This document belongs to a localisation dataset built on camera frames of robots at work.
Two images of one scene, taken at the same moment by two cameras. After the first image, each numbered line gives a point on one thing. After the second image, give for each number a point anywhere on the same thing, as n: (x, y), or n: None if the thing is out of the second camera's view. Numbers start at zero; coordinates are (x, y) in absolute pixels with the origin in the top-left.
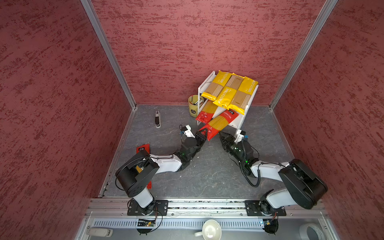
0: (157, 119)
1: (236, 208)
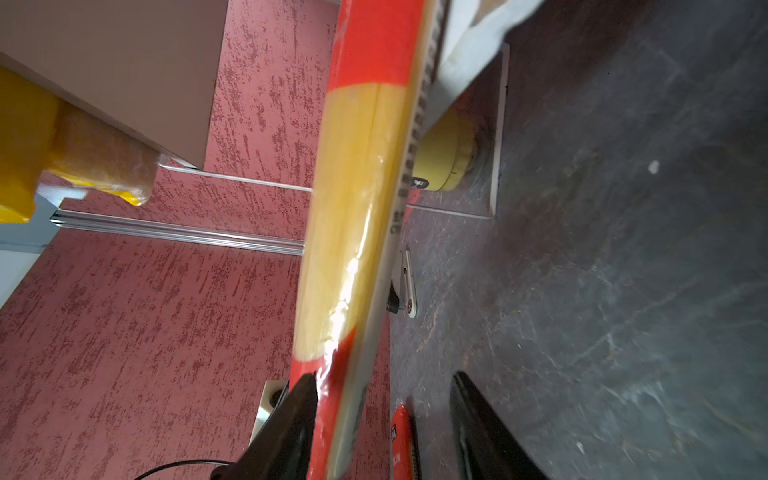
0: (403, 294)
1: None
